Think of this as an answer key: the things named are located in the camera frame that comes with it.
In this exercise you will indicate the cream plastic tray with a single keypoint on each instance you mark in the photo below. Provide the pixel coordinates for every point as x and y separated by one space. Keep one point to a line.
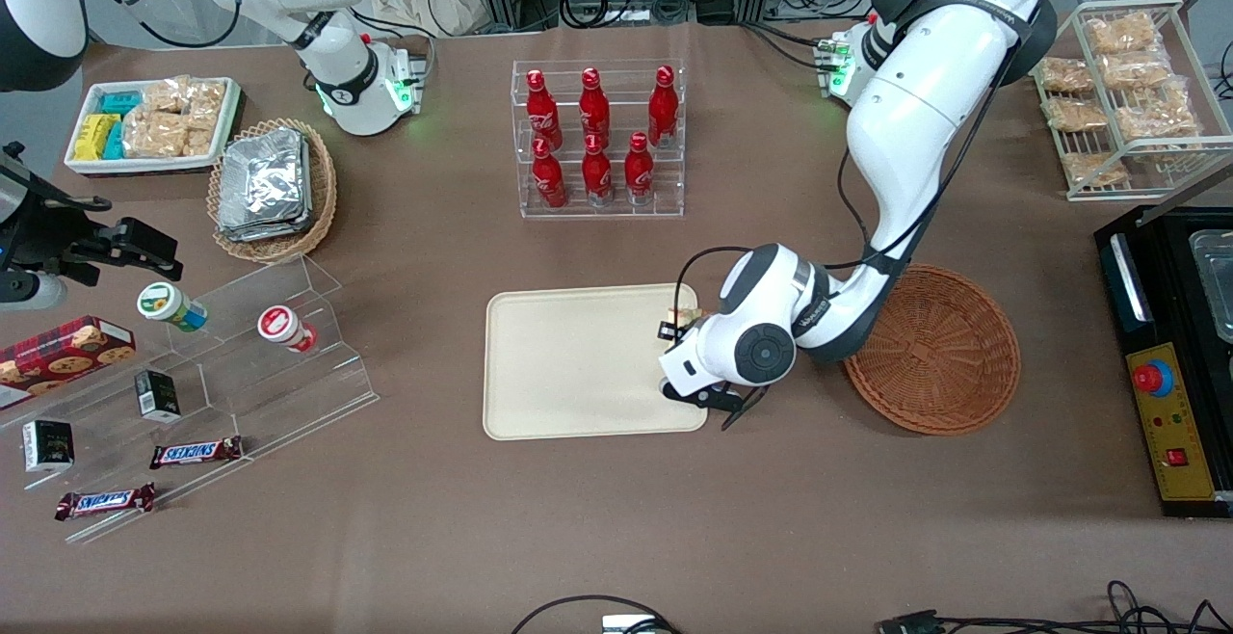
578 364

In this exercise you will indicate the brown snickers bar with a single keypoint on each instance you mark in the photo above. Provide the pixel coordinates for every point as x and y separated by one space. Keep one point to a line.
196 453
104 501

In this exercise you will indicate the clear acrylic bottle rack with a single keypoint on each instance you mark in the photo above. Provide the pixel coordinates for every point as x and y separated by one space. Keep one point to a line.
616 210

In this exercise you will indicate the red cola bottle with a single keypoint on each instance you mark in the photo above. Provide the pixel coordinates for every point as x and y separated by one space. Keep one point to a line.
639 173
663 109
542 114
594 109
597 176
549 179

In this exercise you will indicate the white rectangular snack tray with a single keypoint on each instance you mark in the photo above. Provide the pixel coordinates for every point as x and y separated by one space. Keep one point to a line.
144 166

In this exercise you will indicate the red lid cup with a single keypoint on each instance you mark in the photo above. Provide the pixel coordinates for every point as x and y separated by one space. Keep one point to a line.
281 326

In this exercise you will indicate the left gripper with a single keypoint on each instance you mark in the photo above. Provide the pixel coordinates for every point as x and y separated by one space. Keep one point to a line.
667 330

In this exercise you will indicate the brown round wicker basket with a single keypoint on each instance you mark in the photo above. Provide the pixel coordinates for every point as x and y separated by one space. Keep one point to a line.
944 355

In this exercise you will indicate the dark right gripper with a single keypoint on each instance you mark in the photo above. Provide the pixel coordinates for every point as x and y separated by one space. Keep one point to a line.
60 235

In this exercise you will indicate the clear bag of crackers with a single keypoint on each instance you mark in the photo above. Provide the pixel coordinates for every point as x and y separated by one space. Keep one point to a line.
1065 75
1075 115
1122 33
1137 69
198 140
1156 119
207 99
164 94
152 135
1094 170

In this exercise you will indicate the small white device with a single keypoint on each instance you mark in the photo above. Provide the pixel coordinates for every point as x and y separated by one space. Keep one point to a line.
621 624

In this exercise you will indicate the clear acrylic stepped shelf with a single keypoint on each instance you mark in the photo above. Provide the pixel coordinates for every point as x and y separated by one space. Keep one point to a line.
270 393

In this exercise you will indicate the small black carton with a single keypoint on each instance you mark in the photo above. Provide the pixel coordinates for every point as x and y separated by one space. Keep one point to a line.
157 395
48 446

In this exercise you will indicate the red emergency stop button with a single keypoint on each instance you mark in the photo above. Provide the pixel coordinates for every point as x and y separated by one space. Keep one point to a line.
1153 379

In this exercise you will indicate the light oval wicker basket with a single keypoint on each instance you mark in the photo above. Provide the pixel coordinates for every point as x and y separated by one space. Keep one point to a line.
323 181

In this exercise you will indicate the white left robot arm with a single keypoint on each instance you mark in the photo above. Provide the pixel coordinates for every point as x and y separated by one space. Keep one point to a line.
915 104

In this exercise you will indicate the red tartan cookie box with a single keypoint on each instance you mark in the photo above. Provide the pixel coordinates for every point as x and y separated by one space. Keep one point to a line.
58 355

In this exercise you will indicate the yellow snack packet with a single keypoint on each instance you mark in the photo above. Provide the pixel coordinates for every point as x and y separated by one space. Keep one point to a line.
91 136

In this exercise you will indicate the steel pan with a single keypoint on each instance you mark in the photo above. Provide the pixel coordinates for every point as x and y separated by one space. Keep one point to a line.
1216 287

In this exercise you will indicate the black machine with yellow panel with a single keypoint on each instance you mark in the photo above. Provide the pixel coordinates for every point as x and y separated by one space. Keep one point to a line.
1180 422

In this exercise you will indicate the green lid cup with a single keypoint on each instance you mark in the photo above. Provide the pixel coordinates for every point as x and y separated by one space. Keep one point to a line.
164 304

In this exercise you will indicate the triangular sandwich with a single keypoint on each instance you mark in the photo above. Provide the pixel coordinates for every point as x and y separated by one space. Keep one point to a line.
684 314

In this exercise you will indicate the teal snack packet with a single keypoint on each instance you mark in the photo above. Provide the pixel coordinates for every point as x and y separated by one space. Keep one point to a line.
120 102
114 141

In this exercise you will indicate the silver foil packet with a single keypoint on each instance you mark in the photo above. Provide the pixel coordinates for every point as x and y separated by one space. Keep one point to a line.
262 176
265 232

